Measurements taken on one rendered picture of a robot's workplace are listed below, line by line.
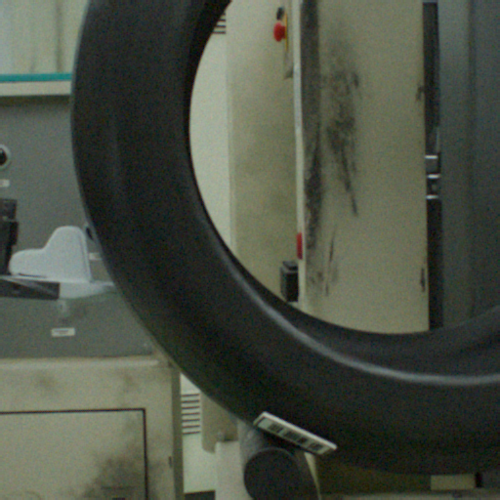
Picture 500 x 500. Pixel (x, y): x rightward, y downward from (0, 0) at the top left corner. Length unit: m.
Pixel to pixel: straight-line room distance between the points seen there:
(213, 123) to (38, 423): 2.92
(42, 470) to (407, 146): 0.67
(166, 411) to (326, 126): 0.52
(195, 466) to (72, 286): 3.57
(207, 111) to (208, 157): 0.16
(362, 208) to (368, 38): 0.18
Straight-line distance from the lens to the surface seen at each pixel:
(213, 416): 1.36
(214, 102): 4.56
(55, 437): 1.73
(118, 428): 1.72
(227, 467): 1.24
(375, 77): 1.38
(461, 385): 0.99
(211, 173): 4.55
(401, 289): 1.38
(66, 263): 1.07
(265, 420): 0.99
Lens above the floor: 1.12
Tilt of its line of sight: 3 degrees down
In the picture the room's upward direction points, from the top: 1 degrees counter-clockwise
